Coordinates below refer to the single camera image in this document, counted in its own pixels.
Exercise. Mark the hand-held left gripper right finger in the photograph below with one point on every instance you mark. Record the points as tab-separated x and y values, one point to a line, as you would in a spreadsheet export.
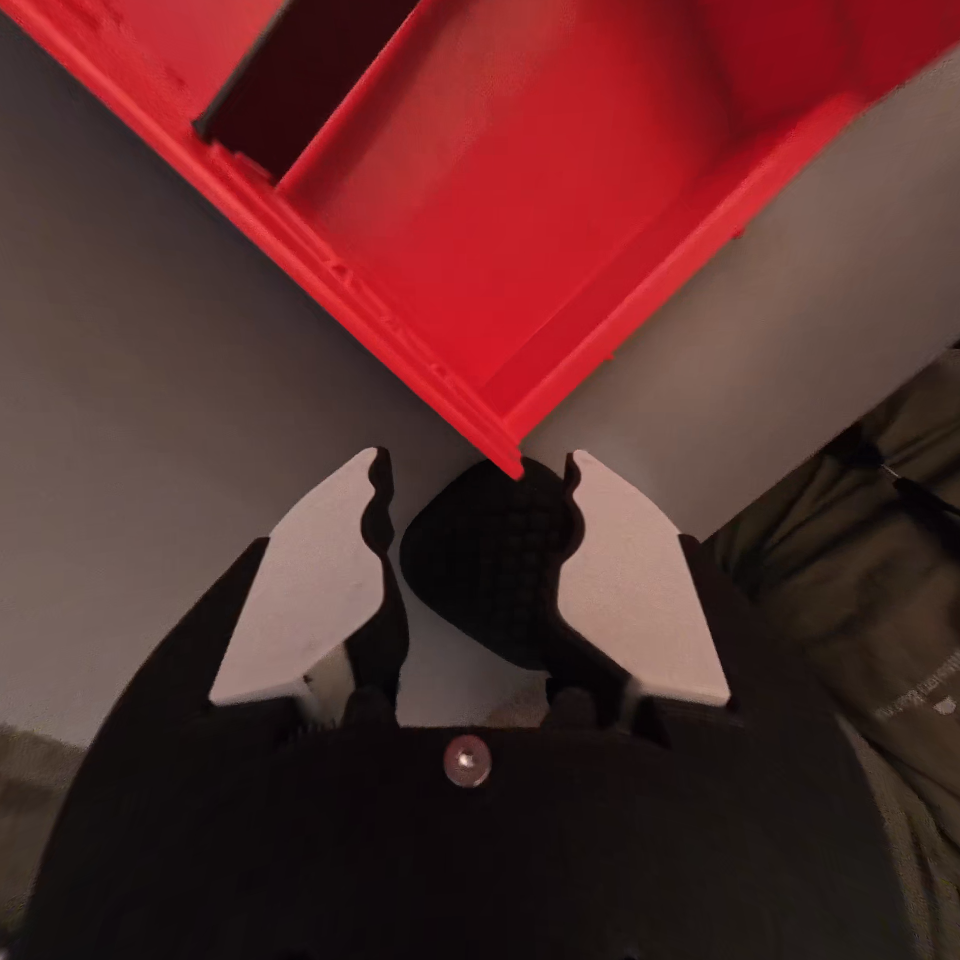
645	600

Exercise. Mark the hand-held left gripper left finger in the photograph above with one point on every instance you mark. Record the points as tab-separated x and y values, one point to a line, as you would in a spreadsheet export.
315	592

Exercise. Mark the person's olive green shirt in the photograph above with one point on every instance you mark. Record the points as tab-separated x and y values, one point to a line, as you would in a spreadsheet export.
825	600

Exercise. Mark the red plastic bin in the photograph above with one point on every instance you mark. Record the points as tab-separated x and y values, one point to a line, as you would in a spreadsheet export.
525	187

